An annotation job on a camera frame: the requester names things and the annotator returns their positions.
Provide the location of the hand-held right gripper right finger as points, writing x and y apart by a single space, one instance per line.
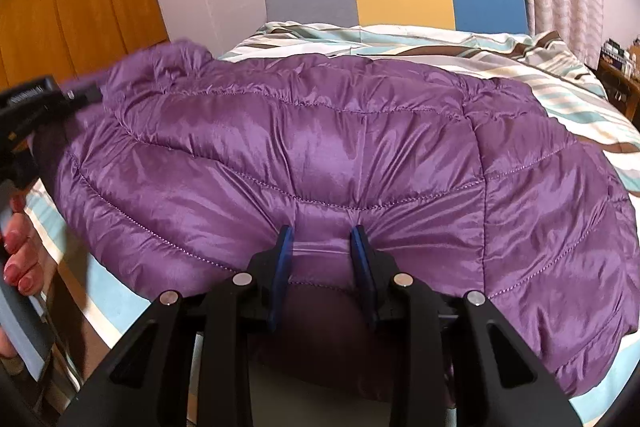
362 267

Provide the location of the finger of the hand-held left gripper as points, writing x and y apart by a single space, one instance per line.
85 95

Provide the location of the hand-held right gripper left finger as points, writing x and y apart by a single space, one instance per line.
282 267

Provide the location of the purple puffer jacket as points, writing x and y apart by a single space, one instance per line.
300 147

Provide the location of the person's left hand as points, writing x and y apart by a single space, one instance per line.
27 257

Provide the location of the striped bed cover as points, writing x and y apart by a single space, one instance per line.
565 92

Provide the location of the wooden bedside table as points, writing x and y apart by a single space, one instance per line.
625 87

